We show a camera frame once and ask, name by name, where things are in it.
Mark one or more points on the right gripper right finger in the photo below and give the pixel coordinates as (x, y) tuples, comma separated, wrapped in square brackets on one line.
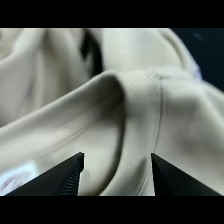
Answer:
[(173, 181)]

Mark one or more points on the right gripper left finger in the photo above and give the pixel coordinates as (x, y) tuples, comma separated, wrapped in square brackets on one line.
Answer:
[(63, 178)]

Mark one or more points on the beige sweatshirt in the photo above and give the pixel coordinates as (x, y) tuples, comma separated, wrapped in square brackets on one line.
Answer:
[(140, 110)]

